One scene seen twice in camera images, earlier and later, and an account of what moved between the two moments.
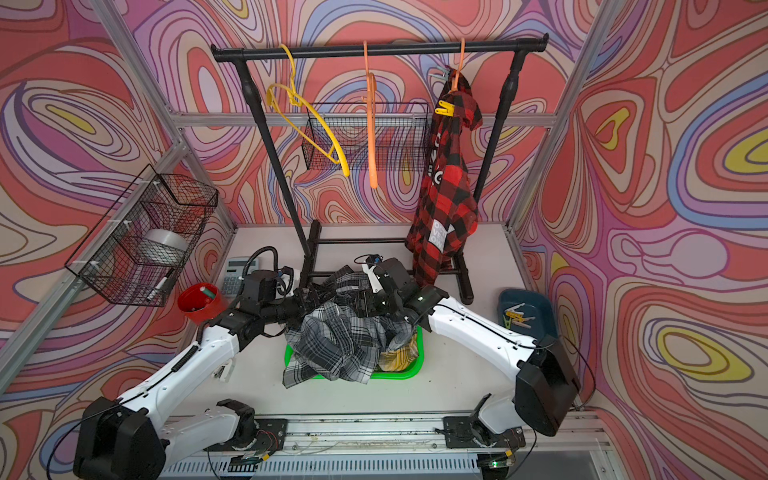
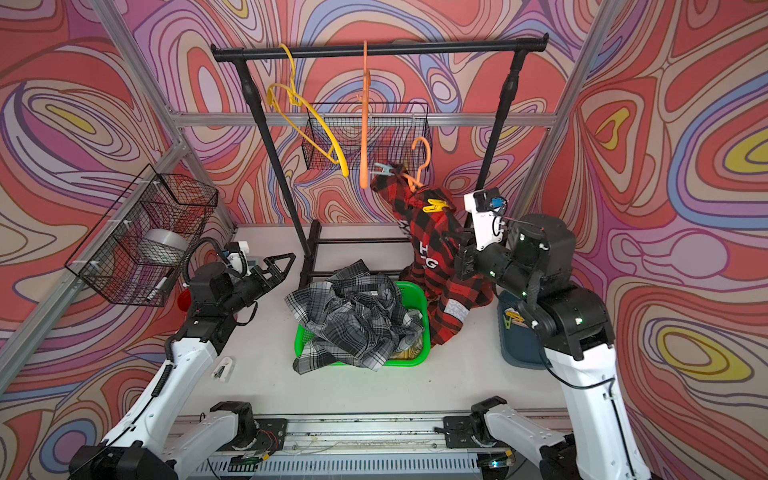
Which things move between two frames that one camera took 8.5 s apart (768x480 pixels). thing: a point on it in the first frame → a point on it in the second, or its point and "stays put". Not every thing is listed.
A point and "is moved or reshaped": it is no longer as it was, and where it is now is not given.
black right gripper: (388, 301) → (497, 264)
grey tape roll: (163, 247) stays put
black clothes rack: (308, 243) stays put
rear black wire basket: (338, 132) stays put
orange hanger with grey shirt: (371, 97) is moved or reshaped
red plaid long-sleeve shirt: (443, 219) → (430, 217)
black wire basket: (138, 250) stays put
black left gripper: (302, 309) → (271, 273)
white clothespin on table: (224, 371) stays put
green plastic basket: (408, 372) → (414, 298)
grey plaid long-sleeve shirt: (338, 337) is moved or reshaped
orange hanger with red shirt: (457, 74) → (413, 184)
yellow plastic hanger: (305, 118) stays put
